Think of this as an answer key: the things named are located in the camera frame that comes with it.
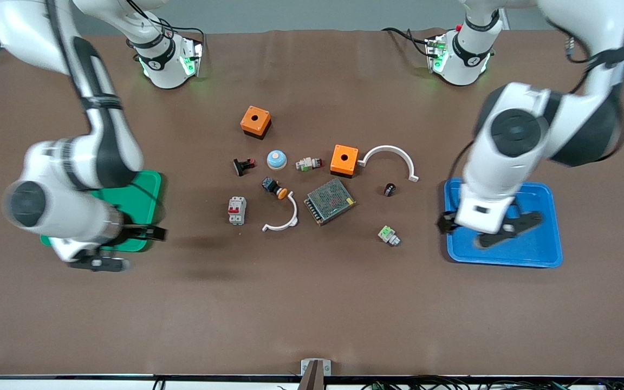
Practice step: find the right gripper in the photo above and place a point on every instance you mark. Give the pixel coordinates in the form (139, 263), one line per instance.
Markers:
(140, 233)

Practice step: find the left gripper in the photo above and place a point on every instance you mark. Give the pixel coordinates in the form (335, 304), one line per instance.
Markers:
(445, 222)

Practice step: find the white red circuit breaker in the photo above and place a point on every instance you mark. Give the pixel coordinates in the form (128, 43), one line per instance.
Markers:
(236, 210)

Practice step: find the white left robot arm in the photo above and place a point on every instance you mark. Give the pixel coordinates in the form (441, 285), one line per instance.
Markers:
(518, 130)

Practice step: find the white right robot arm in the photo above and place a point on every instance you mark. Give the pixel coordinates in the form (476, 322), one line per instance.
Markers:
(106, 141)

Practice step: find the green plastic tray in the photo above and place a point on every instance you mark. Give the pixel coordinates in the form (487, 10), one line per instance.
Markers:
(147, 195)

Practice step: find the blue plastic tray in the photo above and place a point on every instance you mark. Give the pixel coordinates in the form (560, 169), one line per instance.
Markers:
(539, 249)

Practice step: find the small black knob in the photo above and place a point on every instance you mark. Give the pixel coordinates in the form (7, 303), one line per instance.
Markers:
(389, 189)

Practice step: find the black red push button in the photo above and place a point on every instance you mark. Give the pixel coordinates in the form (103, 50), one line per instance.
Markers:
(242, 166)

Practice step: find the large white arc clamp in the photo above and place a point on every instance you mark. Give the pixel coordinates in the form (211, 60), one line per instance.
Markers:
(390, 149)

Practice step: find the orange capped push button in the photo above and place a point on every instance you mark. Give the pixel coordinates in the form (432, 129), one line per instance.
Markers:
(273, 187)

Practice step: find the small white arc clamp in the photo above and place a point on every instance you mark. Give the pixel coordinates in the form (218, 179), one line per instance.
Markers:
(292, 214)

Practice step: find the blue dome buzzer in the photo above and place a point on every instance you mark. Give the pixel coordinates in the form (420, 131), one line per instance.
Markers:
(277, 159)

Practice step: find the orange box with black base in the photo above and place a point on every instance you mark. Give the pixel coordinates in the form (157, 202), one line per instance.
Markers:
(255, 120)
(344, 158)

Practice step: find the metal mesh power supply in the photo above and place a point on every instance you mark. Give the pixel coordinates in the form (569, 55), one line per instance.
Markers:
(329, 201)

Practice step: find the green white small switch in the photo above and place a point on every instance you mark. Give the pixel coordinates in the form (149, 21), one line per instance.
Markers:
(388, 235)

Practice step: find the white green red switch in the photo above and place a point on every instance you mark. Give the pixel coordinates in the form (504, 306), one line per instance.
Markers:
(308, 163)

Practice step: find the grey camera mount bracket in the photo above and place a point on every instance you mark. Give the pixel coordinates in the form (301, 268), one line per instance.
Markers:
(316, 371)

